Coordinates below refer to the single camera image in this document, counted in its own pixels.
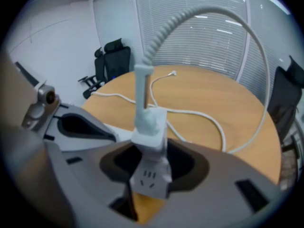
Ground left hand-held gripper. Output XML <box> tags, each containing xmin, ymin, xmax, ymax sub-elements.
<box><xmin>22</xmin><ymin>80</ymin><xmax>132</xmax><ymax>152</ymax></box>

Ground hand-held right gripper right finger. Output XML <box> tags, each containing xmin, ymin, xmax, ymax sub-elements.
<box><xmin>142</xmin><ymin>139</ymin><xmax>286</xmax><ymax>228</ymax></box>

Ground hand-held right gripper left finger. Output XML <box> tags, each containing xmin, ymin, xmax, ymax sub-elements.
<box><xmin>46</xmin><ymin>141</ymin><xmax>143</xmax><ymax>228</ymax></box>

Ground white power strip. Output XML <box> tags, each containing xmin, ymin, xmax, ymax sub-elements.
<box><xmin>129</xmin><ymin>136</ymin><xmax>173</xmax><ymax>200</ymax></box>

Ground white charger adapter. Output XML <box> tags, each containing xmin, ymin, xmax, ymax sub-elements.
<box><xmin>131</xmin><ymin>107</ymin><xmax>167</xmax><ymax>149</ymax></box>

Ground white power cable with plug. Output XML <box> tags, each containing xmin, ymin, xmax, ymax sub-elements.
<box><xmin>133</xmin><ymin>5</ymin><xmax>272</xmax><ymax>154</ymax></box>

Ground black mesh office chair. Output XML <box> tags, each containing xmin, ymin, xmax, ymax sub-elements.
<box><xmin>266</xmin><ymin>55</ymin><xmax>304</xmax><ymax>152</ymax></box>
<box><xmin>103</xmin><ymin>38</ymin><xmax>132</xmax><ymax>82</ymax></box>
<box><xmin>77</xmin><ymin>47</ymin><xmax>107</xmax><ymax>100</ymax></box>

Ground round wooden table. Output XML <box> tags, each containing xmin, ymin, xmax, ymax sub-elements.
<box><xmin>80</xmin><ymin>65</ymin><xmax>283</xmax><ymax>224</ymax></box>

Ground white window blinds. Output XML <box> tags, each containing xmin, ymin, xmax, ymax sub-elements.
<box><xmin>134</xmin><ymin>0</ymin><xmax>304</xmax><ymax>95</ymax></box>

